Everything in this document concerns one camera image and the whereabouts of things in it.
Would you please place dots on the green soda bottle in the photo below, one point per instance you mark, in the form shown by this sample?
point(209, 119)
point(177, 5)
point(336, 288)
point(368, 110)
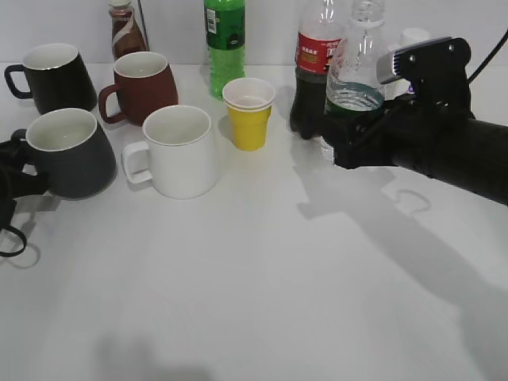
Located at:
point(225, 38)

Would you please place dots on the cola bottle red label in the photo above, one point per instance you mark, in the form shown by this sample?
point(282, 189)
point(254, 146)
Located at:
point(320, 30)

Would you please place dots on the yellow paper cup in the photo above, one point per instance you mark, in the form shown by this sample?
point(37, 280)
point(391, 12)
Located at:
point(249, 102)

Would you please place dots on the black ceramic mug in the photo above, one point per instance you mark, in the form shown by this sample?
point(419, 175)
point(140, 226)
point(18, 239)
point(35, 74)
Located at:
point(57, 78)

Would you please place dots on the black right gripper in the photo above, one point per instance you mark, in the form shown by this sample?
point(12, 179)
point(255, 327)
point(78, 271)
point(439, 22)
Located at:
point(404, 126)

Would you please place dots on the dark red ceramic mug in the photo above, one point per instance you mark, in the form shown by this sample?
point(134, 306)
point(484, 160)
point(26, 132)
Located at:
point(143, 83)

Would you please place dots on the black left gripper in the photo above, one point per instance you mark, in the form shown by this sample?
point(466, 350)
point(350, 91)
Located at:
point(15, 183)

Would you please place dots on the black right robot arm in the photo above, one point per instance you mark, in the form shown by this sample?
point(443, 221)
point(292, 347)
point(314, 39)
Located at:
point(471, 155)

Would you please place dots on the white ceramic mug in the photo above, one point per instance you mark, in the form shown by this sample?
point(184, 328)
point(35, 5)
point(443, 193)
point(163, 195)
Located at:
point(178, 153)

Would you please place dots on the brown drink bottle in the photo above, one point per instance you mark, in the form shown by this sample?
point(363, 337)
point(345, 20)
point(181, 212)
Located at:
point(127, 36)

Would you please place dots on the clear water bottle green label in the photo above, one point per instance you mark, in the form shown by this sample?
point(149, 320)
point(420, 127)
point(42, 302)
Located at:
point(352, 86)

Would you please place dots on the dark grey ceramic mug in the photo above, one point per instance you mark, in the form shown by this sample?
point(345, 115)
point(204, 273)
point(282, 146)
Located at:
point(72, 149)

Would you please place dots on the white yogurt carton bottle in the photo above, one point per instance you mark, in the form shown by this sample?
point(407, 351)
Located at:
point(408, 37)

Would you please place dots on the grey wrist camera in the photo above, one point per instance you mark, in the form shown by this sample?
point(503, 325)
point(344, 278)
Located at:
point(435, 68)

